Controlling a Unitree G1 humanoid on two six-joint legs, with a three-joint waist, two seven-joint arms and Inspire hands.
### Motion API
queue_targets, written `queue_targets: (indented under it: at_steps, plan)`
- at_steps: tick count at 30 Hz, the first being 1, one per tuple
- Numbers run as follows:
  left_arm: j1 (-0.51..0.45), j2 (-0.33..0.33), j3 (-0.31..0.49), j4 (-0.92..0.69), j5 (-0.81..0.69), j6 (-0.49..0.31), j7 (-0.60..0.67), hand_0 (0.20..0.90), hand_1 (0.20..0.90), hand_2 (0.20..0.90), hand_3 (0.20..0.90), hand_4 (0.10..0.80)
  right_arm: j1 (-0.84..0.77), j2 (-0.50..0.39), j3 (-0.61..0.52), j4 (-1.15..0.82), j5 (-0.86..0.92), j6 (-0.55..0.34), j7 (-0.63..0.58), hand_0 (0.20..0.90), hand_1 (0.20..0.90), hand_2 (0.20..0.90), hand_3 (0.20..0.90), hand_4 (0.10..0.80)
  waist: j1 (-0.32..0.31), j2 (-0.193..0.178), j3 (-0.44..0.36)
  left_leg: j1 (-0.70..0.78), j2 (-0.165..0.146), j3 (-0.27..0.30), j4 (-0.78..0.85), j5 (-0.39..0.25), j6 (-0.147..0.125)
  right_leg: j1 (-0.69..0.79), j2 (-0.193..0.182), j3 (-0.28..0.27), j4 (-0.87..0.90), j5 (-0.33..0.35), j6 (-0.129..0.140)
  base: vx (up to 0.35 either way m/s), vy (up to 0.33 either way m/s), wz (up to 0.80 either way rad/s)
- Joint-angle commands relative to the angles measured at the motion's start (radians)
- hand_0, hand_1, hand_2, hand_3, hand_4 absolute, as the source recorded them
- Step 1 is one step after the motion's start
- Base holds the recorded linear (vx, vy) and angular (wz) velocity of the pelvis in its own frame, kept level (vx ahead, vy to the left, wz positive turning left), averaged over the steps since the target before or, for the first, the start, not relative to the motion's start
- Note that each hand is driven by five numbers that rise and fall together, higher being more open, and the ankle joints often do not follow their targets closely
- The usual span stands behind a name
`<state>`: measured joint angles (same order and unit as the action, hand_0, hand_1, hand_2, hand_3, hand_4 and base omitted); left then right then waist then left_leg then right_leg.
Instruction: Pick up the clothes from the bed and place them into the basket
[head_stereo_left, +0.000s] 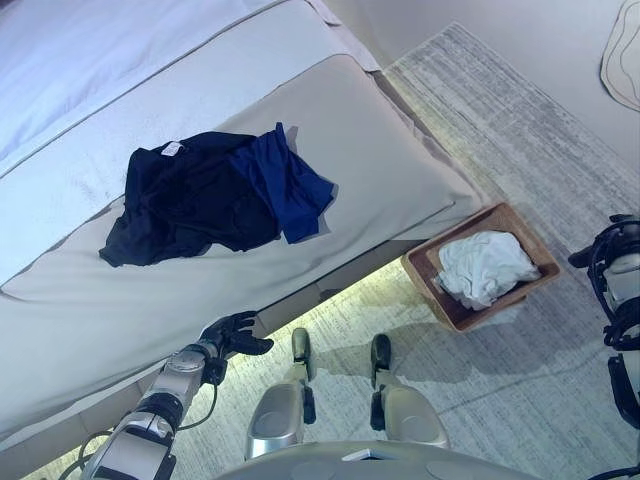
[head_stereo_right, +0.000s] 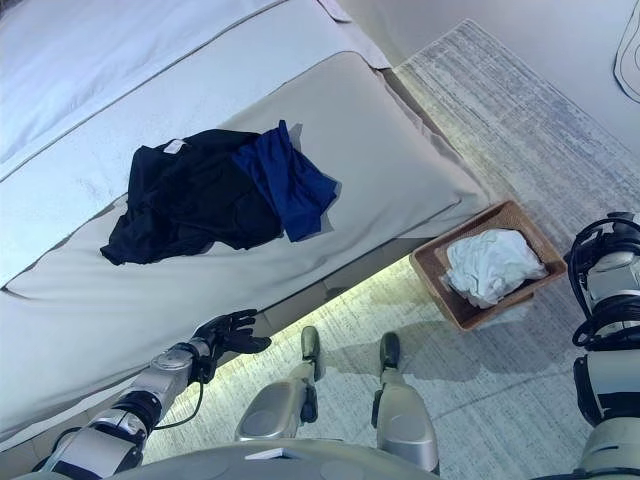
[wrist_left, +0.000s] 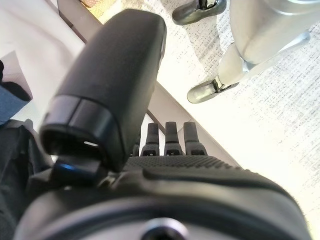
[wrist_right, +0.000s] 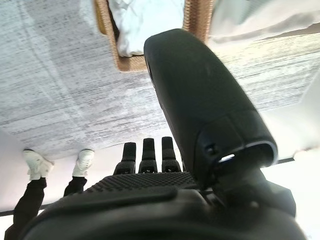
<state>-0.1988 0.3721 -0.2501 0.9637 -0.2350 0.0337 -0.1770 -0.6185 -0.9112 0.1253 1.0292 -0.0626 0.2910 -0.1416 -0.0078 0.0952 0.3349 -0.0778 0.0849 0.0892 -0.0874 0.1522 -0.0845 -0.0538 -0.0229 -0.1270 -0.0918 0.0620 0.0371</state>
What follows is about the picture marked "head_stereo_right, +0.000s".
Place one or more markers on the grey robot torso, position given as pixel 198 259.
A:
pixel 300 462

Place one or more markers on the white duvet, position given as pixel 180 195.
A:
pixel 100 65

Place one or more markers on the grey striped area rug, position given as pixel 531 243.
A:
pixel 500 125

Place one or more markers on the silver right robot leg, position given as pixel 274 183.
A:
pixel 405 415

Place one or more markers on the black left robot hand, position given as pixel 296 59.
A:
pixel 230 332

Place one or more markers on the silver left robot leg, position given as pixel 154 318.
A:
pixel 280 410

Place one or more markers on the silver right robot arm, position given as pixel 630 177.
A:
pixel 612 280

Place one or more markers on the white garment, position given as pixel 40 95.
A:
pixel 495 265

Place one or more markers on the oval grey floor mat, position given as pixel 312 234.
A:
pixel 631 55

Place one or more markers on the silver robot leg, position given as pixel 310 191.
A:
pixel 280 410
pixel 405 415

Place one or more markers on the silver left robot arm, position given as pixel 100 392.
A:
pixel 160 375

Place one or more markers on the brown wicker basket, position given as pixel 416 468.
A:
pixel 430 280

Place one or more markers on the black garment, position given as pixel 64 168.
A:
pixel 200 200

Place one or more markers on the blue garment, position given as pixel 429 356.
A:
pixel 290 185

